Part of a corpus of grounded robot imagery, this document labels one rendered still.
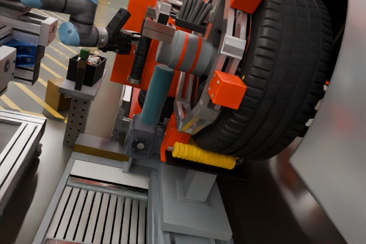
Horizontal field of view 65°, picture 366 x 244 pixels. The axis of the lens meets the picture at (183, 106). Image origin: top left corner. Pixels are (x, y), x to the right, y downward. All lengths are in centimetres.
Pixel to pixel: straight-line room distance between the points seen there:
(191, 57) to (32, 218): 95
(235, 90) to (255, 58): 11
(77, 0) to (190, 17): 35
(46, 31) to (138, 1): 43
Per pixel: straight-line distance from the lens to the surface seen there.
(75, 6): 98
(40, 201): 153
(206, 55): 103
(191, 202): 134
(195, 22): 85
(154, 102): 123
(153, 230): 126
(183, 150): 109
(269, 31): 84
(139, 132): 139
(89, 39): 103
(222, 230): 131
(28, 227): 143
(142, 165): 170
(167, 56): 102
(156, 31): 86
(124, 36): 113
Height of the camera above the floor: 107
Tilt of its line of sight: 22 degrees down
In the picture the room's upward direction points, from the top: 20 degrees clockwise
